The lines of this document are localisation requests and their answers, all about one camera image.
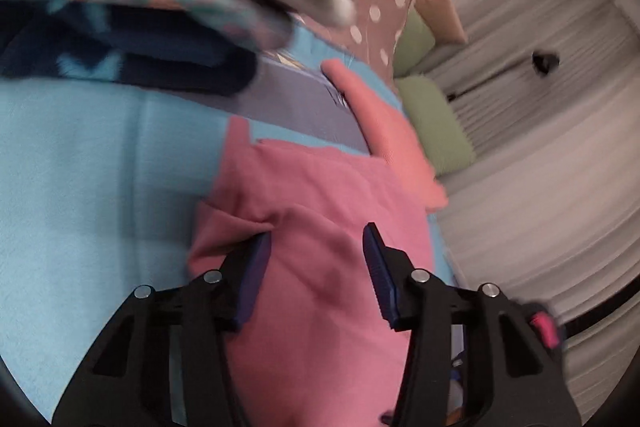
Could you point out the teal floral quilt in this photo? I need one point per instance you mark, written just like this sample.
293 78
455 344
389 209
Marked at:
200 2

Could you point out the salmon pink garment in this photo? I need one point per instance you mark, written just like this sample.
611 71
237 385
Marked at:
390 137

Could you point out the small green pillow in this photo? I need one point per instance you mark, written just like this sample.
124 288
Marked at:
412 42

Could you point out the pink small garment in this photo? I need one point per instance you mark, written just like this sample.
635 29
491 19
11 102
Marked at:
320 217

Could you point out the navy patterned blanket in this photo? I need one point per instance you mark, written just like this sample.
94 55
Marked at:
150 52

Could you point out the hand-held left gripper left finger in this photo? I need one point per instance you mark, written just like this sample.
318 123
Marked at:
252 277

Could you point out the green cloth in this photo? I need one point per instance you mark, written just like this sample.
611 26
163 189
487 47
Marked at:
435 122

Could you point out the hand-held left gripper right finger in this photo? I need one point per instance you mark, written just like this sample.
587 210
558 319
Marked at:
381 277

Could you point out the blue and grey patchwork bedsheet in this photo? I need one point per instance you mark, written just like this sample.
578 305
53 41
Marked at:
75 157

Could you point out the small black floor object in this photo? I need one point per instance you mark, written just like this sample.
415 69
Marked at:
545 62

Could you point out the beige cloth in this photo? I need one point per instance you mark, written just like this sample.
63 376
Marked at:
442 14

